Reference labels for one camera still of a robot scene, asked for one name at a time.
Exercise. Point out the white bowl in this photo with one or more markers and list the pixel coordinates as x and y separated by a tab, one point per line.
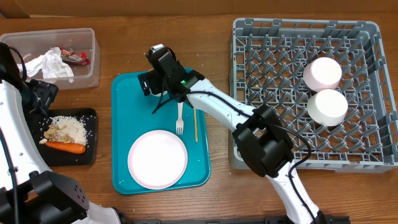
327	107

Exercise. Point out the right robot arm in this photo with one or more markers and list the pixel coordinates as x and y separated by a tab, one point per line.
262	141

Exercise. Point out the pink round plate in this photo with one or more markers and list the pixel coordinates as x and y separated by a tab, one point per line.
157	159

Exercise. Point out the white rice pile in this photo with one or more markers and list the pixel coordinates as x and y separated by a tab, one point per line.
75	128

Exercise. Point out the wooden chopstick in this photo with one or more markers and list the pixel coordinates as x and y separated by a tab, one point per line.
195	124

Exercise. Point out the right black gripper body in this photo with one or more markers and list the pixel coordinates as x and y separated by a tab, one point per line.
153	74

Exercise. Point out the grey dishwasher rack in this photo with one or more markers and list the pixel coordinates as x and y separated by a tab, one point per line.
268	57

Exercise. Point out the teal plastic tray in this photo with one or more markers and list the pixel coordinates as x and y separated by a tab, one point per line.
133	115

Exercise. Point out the orange carrot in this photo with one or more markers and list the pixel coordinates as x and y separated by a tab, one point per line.
73	148

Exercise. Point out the red snack wrapper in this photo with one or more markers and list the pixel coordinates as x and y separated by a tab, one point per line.
73	58

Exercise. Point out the black plastic tray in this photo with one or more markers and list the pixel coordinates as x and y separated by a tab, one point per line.
55	157

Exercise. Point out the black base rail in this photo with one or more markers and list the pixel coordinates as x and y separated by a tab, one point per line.
267	220

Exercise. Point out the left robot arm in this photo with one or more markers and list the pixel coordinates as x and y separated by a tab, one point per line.
30	191

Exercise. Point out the pink bowl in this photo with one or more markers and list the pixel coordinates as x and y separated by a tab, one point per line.
321	74

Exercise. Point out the clear plastic bin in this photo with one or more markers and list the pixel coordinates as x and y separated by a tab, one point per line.
82	40

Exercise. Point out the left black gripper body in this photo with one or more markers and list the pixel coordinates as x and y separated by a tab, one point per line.
37	97

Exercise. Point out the white plastic spoon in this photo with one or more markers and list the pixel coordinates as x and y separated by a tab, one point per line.
179	121

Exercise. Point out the white napkin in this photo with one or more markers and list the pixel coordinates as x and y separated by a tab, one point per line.
51	65

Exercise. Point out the food scraps pile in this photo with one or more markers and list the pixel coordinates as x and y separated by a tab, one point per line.
56	134

